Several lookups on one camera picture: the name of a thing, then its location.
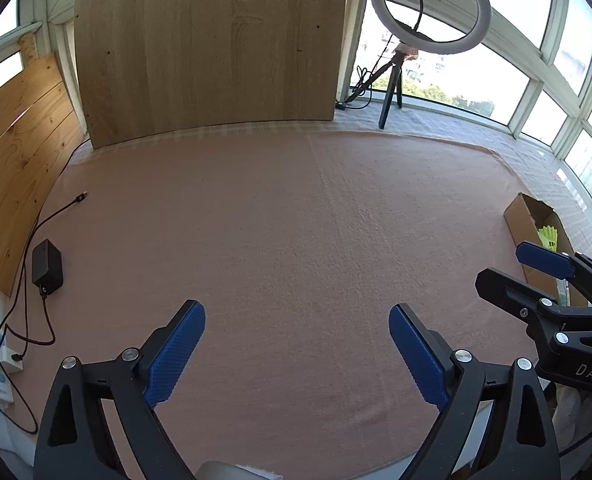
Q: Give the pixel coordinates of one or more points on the white window frame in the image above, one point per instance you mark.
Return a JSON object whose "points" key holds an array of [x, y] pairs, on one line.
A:
{"points": [[551, 85]]}

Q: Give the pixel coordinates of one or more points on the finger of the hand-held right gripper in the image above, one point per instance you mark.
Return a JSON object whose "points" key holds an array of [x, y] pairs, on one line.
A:
{"points": [[543, 258], [506, 292]]}

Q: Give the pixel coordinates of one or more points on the white textured cloth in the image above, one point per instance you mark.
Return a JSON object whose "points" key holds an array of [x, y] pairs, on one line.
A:
{"points": [[571, 430]]}

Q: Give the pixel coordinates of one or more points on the pine plank panel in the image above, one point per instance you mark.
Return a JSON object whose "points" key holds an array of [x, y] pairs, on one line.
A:
{"points": [[21, 160]]}

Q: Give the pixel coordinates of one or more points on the pink blanket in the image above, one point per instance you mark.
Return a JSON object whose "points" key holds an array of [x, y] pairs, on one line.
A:
{"points": [[286, 240]]}

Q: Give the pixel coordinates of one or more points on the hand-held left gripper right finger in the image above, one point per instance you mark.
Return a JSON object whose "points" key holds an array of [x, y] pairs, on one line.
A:
{"points": [[416, 355]]}

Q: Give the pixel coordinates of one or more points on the light oak board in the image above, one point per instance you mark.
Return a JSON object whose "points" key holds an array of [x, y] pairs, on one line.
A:
{"points": [[206, 45]]}

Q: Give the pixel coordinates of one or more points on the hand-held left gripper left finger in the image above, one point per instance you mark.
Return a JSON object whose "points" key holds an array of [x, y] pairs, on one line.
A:
{"points": [[176, 355]]}

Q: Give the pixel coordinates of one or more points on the brown cardboard box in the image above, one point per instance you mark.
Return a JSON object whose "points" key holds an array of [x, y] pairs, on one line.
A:
{"points": [[523, 220]]}

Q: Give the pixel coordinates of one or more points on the yellow shuttlecock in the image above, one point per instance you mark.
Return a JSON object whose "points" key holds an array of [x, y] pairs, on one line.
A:
{"points": [[548, 237]]}

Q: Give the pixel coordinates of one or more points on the black power adapter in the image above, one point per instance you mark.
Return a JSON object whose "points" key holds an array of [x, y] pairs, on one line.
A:
{"points": [[47, 266]]}

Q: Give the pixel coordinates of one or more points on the grey white cloth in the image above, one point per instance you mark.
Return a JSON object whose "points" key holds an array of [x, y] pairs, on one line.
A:
{"points": [[241, 472]]}

